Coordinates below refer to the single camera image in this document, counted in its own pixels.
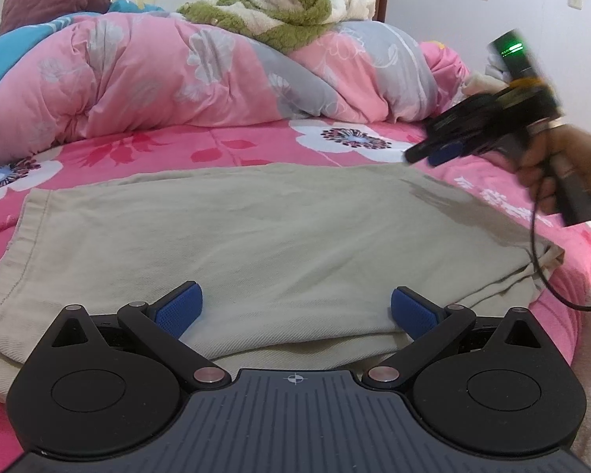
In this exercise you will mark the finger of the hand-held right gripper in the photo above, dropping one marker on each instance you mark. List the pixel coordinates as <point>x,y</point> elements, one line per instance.
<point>445,153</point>
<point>423,150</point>

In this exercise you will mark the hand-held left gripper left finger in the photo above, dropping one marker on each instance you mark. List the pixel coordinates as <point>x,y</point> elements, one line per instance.
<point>180,308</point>

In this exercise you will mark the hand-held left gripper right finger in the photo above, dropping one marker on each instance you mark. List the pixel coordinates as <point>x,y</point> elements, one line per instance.
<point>413,313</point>

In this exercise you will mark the beige pants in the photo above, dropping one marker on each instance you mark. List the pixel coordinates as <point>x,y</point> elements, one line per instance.
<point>276,236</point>

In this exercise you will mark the person's right hand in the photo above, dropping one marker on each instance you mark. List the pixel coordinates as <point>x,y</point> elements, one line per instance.
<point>588,162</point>

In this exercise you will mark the cream folded towel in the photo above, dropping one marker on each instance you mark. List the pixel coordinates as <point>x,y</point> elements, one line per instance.
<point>480,83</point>

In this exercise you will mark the green cream fluffy blanket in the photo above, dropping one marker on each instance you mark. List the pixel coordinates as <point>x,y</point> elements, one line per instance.
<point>300,24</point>

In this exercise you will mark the pink grey floral quilt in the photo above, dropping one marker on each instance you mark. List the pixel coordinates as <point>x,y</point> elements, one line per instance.
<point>128,83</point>

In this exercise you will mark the blue pillow with yellow dot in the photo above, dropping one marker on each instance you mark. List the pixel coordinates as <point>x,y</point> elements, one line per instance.
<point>10,44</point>

